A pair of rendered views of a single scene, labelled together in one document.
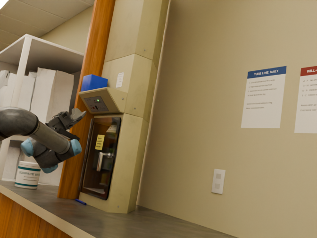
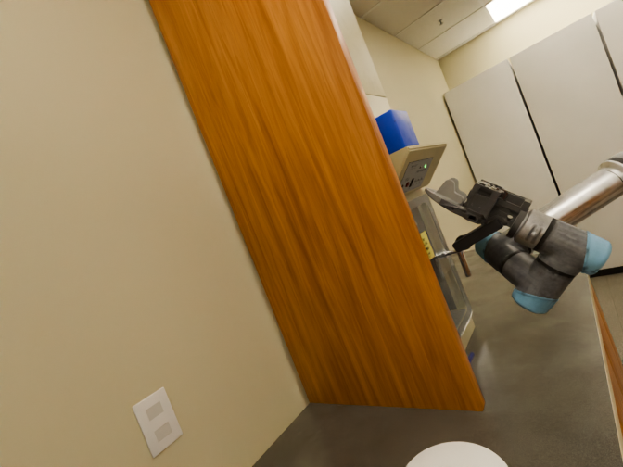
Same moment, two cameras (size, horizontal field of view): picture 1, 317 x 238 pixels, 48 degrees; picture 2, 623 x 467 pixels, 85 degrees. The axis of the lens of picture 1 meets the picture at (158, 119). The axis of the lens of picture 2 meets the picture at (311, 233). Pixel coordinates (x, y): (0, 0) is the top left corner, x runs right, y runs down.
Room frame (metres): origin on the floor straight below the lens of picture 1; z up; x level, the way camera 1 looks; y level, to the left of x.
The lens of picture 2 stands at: (2.33, 1.08, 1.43)
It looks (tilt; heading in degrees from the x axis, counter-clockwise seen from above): 1 degrees down; 255
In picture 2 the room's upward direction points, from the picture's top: 22 degrees counter-clockwise
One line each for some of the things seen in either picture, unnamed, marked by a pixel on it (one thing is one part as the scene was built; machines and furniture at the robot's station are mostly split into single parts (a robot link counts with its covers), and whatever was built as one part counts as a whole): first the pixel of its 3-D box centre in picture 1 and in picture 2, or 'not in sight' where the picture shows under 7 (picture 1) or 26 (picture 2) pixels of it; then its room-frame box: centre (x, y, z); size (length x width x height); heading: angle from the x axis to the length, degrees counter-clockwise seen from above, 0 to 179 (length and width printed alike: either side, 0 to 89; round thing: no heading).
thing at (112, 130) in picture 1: (99, 156); (434, 269); (1.81, 0.27, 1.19); 0.30 x 0.01 x 0.40; 36
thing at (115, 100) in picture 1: (100, 101); (415, 170); (1.78, 0.31, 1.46); 0.32 x 0.12 x 0.10; 36
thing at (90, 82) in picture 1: (94, 85); (387, 137); (1.87, 0.37, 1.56); 0.10 x 0.10 x 0.09; 36
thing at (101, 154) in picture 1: (103, 161); (458, 262); (1.71, 0.23, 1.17); 0.05 x 0.03 x 0.10; 126
